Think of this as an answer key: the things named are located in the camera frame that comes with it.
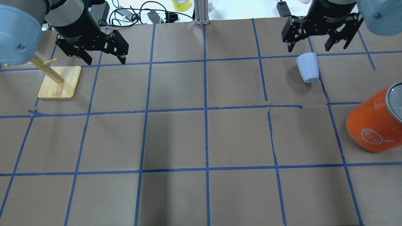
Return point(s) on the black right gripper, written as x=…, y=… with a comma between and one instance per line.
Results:
x=326, y=14

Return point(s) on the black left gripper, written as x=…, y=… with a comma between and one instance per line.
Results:
x=77, y=24

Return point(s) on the light blue cup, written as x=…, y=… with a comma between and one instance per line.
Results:
x=308, y=66

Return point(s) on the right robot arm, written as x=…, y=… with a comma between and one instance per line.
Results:
x=228, y=40

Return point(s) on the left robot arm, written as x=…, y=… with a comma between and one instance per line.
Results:
x=34, y=22

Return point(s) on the wooden mug tree stand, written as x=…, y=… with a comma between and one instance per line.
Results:
x=60, y=82

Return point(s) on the black power adapter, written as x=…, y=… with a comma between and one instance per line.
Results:
x=283, y=9

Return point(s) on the black power brick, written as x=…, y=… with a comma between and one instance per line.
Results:
x=154, y=17

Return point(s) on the orange can container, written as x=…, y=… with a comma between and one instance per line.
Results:
x=376, y=125

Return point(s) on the aluminium frame post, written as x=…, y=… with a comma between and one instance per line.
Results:
x=201, y=12

